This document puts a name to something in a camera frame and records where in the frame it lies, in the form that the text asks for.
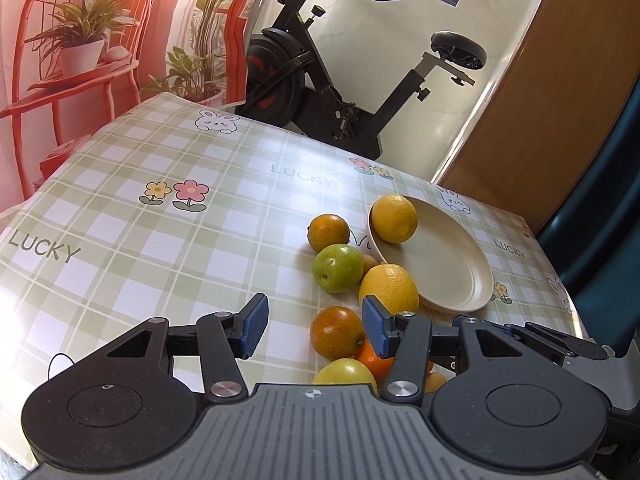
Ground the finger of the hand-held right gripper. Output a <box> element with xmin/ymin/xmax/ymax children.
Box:
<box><xmin>504</xmin><ymin>324</ymin><xmax>568</xmax><ymax>358</ymax></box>
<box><xmin>522</xmin><ymin>321</ymin><xmax>611</xmax><ymax>361</ymax></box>

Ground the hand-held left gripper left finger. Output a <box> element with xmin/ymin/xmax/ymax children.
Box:
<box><xmin>95</xmin><ymin>294</ymin><xmax>271</xmax><ymax>402</ymax></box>

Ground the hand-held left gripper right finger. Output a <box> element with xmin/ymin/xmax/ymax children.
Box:
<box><xmin>361</xmin><ymin>295</ymin><xmax>531</xmax><ymax>403</ymax></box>

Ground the bright orange tangerine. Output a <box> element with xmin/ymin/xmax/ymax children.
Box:
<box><xmin>354</xmin><ymin>338</ymin><xmax>396</xmax><ymax>386</ymax></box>
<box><xmin>424</xmin><ymin>357</ymin><xmax>448</xmax><ymax>395</ymax></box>

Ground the dark brownish orange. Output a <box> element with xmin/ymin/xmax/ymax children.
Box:
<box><xmin>309</xmin><ymin>306</ymin><xmax>366</xmax><ymax>361</ymax></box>

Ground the large yellow lemon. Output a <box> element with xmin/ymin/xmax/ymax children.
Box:
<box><xmin>371</xmin><ymin>194</ymin><xmax>418</xmax><ymax>244</ymax></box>
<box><xmin>358</xmin><ymin>262</ymin><xmax>420</xmax><ymax>318</ymax></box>

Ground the yellow-green round fruit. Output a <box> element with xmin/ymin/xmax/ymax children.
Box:
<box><xmin>312</xmin><ymin>357</ymin><xmax>378</xmax><ymax>396</ymax></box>

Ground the green round fruit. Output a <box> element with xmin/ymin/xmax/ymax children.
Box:
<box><xmin>313</xmin><ymin>243</ymin><xmax>364</xmax><ymax>293</ymax></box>

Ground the beige round plate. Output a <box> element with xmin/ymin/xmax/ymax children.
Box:
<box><xmin>367</xmin><ymin>195</ymin><xmax>495</xmax><ymax>315</ymax></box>

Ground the greenish orange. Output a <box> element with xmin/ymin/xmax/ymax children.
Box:
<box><xmin>306</xmin><ymin>214</ymin><xmax>351</xmax><ymax>254</ymax></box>

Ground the green checked tablecloth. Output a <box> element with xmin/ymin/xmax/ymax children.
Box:
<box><xmin>0</xmin><ymin>91</ymin><xmax>591</xmax><ymax>471</ymax></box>

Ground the dark teal curtain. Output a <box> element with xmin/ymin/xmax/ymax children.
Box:
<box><xmin>535</xmin><ymin>95</ymin><xmax>640</xmax><ymax>311</ymax></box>

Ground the brown wooden door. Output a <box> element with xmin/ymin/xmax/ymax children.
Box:
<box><xmin>435</xmin><ymin>0</ymin><xmax>640</xmax><ymax>233</ymax></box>

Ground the black exercise bike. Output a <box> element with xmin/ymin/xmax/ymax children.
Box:
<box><xmin>234</xmin><ymin>0</ymin><xmax>487</xmax><ymax>161</ymax></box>

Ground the red chair backdrop poster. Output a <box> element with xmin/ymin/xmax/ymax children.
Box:
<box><xmin>0</xmin><ymin>0</ymin><xmax>271</xmax><ymax>211</ymax></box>

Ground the thin black cable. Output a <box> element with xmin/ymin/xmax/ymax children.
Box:
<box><xmin>47</xmin><ymin>354</ymin><xmax>76</xmax><ymax>380</ymax></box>

